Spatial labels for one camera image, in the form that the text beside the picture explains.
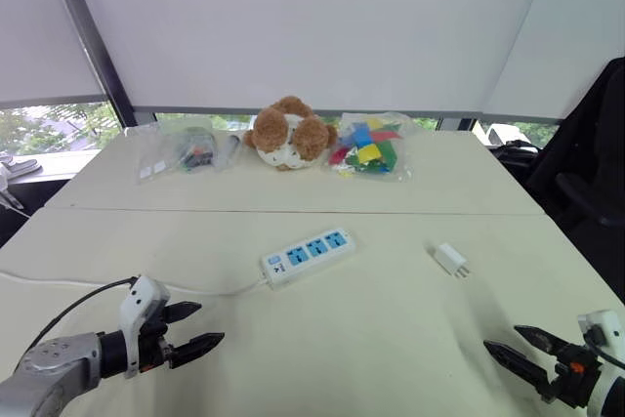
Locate brown and white plush toy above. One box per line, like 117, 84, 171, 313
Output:
242, 95, 339, 173

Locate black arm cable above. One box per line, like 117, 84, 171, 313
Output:
584, 326, 625, 370
14, 275, 140, 375

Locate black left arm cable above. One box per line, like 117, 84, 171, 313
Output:
14, 275, 140, 375

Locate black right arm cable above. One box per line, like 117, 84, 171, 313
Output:
584, 326, 625, 370

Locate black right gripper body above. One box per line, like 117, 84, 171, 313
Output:
540, 342, 604, 409

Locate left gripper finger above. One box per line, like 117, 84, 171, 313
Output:
163, 301, 203, 325
169, 332, 226, 371

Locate small clear bag grey tube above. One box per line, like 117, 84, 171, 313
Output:
213, 131, 244, 173

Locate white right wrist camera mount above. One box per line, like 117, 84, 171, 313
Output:
576, 309, 625, 370

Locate white object behind table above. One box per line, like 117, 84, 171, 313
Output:
480, 122, 541, 148

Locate white roller blind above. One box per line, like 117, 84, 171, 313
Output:
62, 0, 554, 116
480, 0, 625, 126
0, 0, 108, 109

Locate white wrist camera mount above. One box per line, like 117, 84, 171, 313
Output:
576, 309, 625, 370
118, 275, 172, 380

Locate white blue power strip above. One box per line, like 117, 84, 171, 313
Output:
259, 227, 357, 291

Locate grey slippers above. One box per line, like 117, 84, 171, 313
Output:
0, 152, 45, 180

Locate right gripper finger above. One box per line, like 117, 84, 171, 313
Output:
482, 339, 554, 396
514, 324, 563, 355

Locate white power cable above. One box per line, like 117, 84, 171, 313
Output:
0, 270, 271, 297

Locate bag of coloured blocks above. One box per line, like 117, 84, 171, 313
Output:
325, 110, 417, 184

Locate white plug adapter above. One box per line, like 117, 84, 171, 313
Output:
429, 242, 474, 281

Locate dark window frame post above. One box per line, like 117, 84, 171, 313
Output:
42, 0, 139, 128

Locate black office chair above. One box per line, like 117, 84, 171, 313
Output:
523, 56, 625, 302

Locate clear bag with dark parts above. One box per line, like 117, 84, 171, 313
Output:
137, 117, 220, 186

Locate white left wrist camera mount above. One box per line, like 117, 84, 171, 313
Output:
118, 275, 172, 380

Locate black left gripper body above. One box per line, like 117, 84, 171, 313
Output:
138, 307, 177, 373

